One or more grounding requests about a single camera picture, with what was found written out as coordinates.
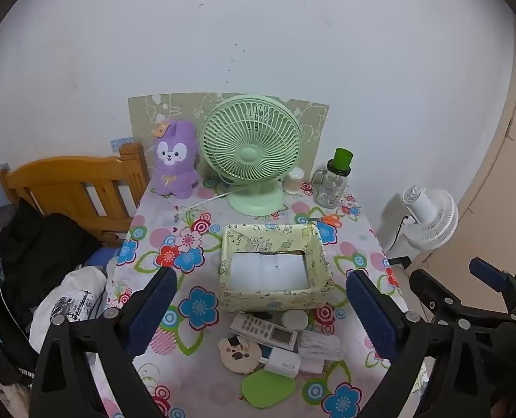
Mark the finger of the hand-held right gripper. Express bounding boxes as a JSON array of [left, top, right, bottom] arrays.
[[408, 268, 516, 336], [469, 258, 516, 314]]

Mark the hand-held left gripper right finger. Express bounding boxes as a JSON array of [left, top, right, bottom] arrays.
[[346, 269, 491, 418]]

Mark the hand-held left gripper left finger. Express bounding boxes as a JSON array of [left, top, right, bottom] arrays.
[[28, 265, 178, 418]]

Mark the clear cotton pad packet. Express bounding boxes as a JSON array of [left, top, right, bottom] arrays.
[[297, 330, 342, 360]]

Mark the white card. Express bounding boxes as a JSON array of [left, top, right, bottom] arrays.
[[299, 357, 326, 374]]

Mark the printed fabric storage box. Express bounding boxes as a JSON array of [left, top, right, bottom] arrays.
[[218, 224, 335, 312]]

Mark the round bear compact mirror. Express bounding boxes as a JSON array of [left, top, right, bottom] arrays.
[[218, 334, 263, 373]]

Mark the white charger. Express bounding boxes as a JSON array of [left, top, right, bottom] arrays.
[[264, 346, 302, 375]]

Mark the white remote control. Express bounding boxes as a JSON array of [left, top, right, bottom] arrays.
[[229, 313, 299, 353]]

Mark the white clip fan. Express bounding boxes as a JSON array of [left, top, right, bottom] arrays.
[[402, 185, 459, 251]]

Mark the blue cloth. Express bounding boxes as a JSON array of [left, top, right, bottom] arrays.
[[84, 248, 122, 268]]

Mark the white round lid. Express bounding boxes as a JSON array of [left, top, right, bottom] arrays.
[[282, 309, 308, 329]]

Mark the white printed garment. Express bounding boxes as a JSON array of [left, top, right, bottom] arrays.
[[29, 265, 108, 353]]

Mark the beige door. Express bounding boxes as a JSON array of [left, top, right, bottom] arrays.
[[419, 17, 516, 310]]

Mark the floral tablecloth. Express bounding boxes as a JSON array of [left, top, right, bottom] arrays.
[[90, 178, 433, 418]]

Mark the black clothing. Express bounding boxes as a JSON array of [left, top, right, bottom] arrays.
[[0, 198, 106, 327]]

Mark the glass mug jar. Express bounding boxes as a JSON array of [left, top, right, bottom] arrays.
[[311, 166, 352, 209]]

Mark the purple plush bunny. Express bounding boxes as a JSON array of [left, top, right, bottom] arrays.
[[153, 121, 200, 199]]

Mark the cotton swab jar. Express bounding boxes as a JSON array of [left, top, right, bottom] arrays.
[[283, 168, 306, 194]]

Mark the green plastic cup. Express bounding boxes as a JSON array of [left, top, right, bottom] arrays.
[[331, 148, 354, 174]]

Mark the black bag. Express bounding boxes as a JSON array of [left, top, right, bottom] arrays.
[[0, 274, 37, 386]]

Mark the wooden chair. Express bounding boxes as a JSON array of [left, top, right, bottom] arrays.
[[0, 141, 151, 249]]

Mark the green desk fan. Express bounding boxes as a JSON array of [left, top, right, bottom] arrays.
[[199, 94, 303, 217]]

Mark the black fan cable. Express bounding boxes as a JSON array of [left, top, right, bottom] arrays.
[[389, 213, 411, 253]]

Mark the white fan power cable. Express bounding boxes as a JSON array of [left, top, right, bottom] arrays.
[[188, 185, 250, 212]]

